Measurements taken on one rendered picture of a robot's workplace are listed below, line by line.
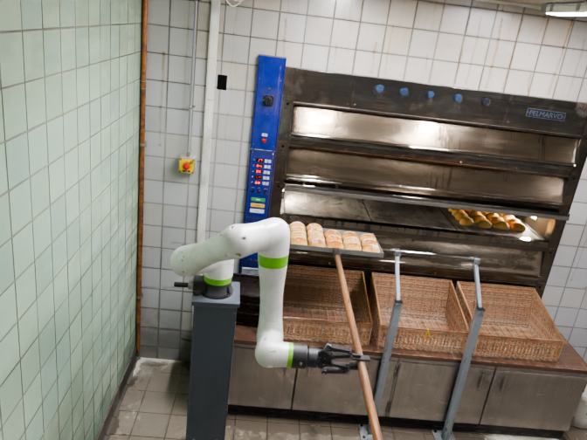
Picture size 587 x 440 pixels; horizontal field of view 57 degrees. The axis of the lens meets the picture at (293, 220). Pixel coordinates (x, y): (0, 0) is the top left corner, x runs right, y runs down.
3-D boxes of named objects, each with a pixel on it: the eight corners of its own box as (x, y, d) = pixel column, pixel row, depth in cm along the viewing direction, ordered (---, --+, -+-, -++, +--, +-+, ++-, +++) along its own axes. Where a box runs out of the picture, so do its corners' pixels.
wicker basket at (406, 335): (363, 306, 373) (370, 271, 363) (443, 314, 377) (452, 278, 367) (375, 347, 328) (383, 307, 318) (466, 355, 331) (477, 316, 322)
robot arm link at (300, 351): (290, 374, 201) (293, 354, 198) (290, 355, 212) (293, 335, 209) (307, 375, 201) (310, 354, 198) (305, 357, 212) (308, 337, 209)
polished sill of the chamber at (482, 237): (279, 217, 356) (279, 211, 355) (542, 244, 368) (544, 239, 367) (279, 220, 351) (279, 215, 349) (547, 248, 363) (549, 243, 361)
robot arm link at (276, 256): (250, 216, 203) (271, 224, 194) (277, 212, 211) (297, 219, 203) (249, 262, 208) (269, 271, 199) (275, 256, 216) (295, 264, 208)
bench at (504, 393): (203, 362, 388) (208, 291, 368) (529, 390, 404) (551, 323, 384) (191, 417, 336) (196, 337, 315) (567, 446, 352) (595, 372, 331)
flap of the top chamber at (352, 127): (290, 135, 331) (293, 103, 330) (572, 167, 343) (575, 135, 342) (290, 134, 326) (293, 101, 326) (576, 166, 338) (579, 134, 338)
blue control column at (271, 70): (245, 254, 567) (265, 39, 491) (260, 256, 568) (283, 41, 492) (229, 367, 387) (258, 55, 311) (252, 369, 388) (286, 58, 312)
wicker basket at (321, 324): (275, 299, 368) (280, 262, 359) (357, 305, 373) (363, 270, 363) (277, 340, 323) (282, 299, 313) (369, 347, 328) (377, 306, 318)
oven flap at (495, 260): (276, 252, 358) (279, 222, 357) (537, 277, 370) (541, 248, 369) (276, 252, 353) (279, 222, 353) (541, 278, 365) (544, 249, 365)
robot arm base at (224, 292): (172, 297, 233) (173, 285, 231) (176, 280, 247) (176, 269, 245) (233, 300, 237) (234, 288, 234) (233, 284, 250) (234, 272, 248)
